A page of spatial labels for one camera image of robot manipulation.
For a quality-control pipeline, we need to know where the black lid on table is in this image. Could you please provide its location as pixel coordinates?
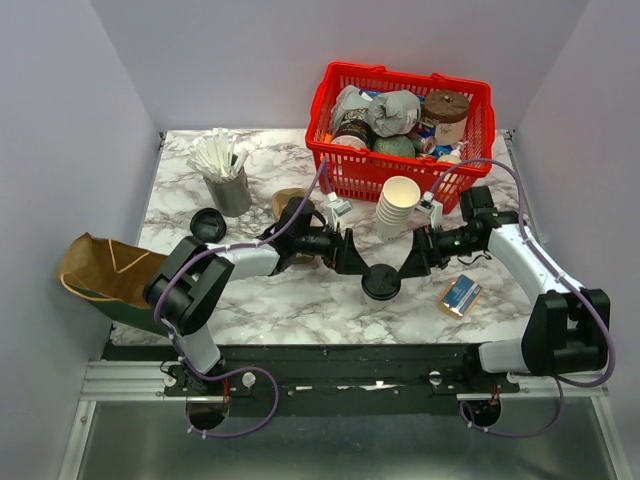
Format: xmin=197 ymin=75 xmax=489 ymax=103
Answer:
xmin=190 ymin=208 xmax=227 ymax=243

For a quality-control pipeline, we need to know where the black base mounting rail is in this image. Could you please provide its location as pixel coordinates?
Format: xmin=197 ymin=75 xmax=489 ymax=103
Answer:
xmin=159 ymin=343 xmax=521 ymax=419

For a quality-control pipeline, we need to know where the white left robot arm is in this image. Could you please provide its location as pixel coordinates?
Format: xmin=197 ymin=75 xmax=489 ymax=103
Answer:
xmin=142 ymin=197 xmax=371 ymax=395

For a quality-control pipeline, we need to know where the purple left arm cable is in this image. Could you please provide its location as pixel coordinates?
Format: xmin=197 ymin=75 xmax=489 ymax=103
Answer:
xmin=152 ymin=158 xmax=331 ymax=440

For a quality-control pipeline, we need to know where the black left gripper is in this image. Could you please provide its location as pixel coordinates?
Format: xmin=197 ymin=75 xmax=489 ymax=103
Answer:
xmin=294 ymin=221 xmax=371 ymax=275

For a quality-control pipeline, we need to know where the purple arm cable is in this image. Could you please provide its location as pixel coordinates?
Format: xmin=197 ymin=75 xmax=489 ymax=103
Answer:
xmin=152 ymin=158 xmax=331 ymax=440
xmin=427 ymin=158 xmax=614 ymax=436

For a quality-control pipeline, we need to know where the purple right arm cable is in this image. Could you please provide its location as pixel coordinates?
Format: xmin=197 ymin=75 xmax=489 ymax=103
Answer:
xmin=427 ymin=158 xmax=614 ymax=436

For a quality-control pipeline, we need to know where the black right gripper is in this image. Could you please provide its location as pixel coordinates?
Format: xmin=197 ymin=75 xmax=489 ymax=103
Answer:
xmin=397 ymin=222 xmax=483 ymax=278

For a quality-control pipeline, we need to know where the brown lidded round box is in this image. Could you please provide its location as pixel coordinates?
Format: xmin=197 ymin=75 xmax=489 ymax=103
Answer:
xmin=422 ymin=90 xmax=471 ymax=145

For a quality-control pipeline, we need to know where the red plastic shopping basket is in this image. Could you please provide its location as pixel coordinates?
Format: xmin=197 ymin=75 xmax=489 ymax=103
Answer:
xmin=305 ymin=62 xmax=496 ymax=212

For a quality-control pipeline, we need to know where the cream pump lotion bottle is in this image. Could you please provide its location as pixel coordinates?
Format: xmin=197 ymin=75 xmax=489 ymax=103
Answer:
xmin=434 ymin=142 xmax=467 ymax=164

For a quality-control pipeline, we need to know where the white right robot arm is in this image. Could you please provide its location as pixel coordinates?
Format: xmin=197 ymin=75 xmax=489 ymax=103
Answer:
xmin=399 ymin=187 xmax=610 ymax=392

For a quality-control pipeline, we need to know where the brown cardboard cup carrier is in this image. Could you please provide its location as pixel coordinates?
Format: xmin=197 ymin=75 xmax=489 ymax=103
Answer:
xmin=271 ymin=188 xmax=314 ymax=265

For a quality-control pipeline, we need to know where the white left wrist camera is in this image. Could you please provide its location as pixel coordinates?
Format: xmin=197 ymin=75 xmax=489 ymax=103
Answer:
xmin=327 ymin=192 xmax=353 ymax=228

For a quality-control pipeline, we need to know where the black plastic cup lid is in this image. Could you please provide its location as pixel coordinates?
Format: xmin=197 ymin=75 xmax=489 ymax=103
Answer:
xmin=361 ymin=264 xmax=401 ymax=301

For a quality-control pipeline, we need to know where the white paper cup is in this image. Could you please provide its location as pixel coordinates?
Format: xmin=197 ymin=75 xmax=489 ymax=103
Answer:
xmin=364 ymin=295 xmax=394 ymax=310

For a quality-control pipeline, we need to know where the blue orange card box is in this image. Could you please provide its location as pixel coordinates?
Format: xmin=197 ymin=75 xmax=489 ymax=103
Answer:
xmin=438 ymin=274 xmax=483 ymax=318

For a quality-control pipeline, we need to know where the brown green paper bag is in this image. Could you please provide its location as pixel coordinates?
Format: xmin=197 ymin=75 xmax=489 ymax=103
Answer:
xmin=56 ymin=233 xmax=167 ymax=337

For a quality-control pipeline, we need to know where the grey plastic mailer bag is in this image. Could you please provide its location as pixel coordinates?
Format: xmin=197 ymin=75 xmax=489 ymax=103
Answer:
xmin=330 ymin=85 xmax=421 ymax=137

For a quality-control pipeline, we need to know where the stack of paper cups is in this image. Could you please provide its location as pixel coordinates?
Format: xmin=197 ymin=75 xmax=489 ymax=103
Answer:
xmin=376 ymin=176 xmax=422 ymax=242

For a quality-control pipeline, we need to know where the black labelled tub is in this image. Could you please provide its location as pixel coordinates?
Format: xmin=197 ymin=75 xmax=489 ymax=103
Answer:
xmin=331 ymin=108 xmax=375 ymax=150

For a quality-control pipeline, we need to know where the green netted melon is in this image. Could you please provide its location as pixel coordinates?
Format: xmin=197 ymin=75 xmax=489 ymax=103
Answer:
xmin=372 ymin=135 xmax=416 ymax=158

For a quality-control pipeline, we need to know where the red blue drink can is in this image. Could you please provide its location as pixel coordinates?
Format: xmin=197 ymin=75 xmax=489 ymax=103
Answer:
xmin=420 ymin=136 xmax=437 ymax=155

